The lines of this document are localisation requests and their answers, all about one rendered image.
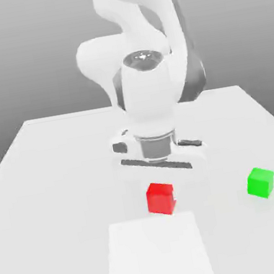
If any small red cube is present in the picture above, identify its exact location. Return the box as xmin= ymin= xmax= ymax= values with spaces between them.
xmin=144 ymin=179 xmax=180 ymax=219

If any small green cube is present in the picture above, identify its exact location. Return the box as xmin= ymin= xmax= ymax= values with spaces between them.
xmin=243 ymin=164 xmax=274 ymax=203

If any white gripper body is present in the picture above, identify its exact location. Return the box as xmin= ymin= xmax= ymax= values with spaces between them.
xmin=115 ymin=142 xmax=211 ymax=195

